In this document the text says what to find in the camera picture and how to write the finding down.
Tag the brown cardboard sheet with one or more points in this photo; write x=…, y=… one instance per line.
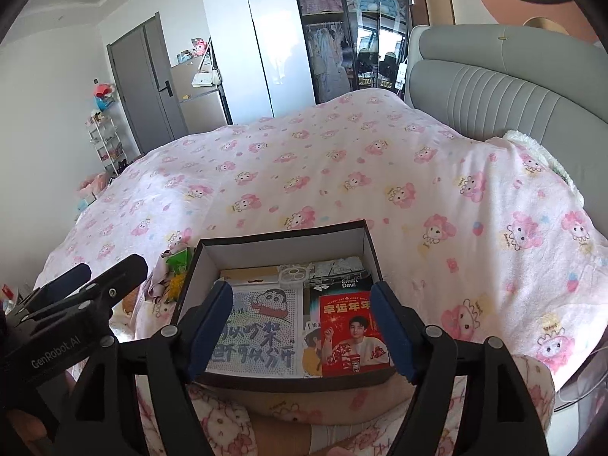
x=250, y=275

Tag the green yellow paper item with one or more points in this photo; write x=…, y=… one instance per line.
x=177, y=270

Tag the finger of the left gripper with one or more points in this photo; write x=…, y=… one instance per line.
x=65, y=284
x=117, y=282

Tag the person's left hand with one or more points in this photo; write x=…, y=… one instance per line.
x=29, y=428

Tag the pink plush toy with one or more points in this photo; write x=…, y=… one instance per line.
x=103, y=91

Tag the red celebrity photo card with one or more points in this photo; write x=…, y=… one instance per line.
x=351, y=342

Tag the white phone case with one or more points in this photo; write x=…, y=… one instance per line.
x=294, y=274

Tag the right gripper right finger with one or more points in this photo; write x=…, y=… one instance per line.
x=426, y=357

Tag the black Smart Deal box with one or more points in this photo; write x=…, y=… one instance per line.
x=339, y=286

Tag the grey padded headboard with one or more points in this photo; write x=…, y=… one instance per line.
x=485, y=80

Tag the cartoon girl sticker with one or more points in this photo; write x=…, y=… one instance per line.
x=311, y=357

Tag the grey refrigerator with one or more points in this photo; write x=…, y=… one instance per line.
x=200, y=95

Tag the white shelf rack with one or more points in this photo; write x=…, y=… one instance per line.
x=105, y=138

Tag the black storage box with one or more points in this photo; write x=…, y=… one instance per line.
x=277, y=249

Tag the black glass wardrobe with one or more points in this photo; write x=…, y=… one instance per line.
x=356, y=44

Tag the grey door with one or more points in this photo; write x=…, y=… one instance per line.
x=141, y=69

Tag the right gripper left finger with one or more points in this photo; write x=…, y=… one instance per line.
x=177, y=355

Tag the pink cartoon print bedspread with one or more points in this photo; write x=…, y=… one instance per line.
x=483, y=237

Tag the white wardrobe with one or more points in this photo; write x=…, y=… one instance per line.
x=262, y=57

